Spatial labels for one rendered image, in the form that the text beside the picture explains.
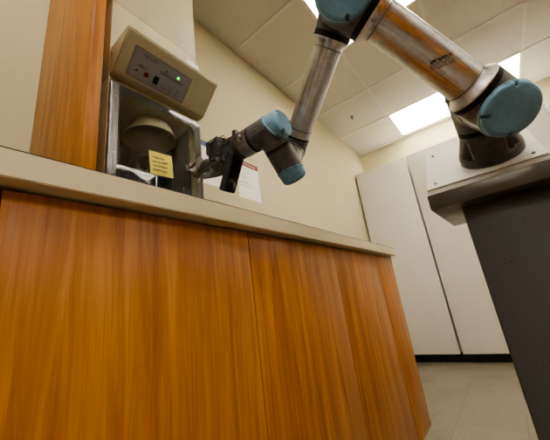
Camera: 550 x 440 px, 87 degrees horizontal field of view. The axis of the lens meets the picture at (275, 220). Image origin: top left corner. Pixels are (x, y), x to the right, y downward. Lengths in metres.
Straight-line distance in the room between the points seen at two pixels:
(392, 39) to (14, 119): 1.21
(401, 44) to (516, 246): 0.53
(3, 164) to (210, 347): 0.42
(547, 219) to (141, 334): 0.86
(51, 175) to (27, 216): 0.06
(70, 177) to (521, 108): 0.83
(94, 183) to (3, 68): 1.02
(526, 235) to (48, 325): 0.92
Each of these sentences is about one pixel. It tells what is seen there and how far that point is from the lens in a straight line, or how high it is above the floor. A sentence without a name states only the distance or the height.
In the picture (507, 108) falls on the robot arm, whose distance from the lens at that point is 0.79.
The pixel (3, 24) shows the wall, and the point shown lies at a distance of 1.60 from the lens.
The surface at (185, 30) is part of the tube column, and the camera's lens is 1.44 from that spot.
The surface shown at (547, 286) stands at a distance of 0.88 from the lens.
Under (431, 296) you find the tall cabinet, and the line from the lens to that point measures 3.46.
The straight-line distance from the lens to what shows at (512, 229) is 0.89.
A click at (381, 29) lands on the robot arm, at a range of 0.75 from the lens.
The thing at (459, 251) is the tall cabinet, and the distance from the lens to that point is 3.42.
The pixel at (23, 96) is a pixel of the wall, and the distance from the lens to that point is 1.44.
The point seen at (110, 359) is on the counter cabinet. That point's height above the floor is 0.67.
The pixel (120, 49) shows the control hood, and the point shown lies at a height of 1.46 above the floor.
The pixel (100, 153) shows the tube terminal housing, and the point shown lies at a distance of 0.93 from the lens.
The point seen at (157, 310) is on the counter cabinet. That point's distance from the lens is 0.54.
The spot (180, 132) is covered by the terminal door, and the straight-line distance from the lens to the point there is 1.07.
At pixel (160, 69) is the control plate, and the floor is 1.46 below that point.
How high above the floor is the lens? 0.71
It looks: 17 degrees up
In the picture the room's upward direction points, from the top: 7 degrees counter-clockwise
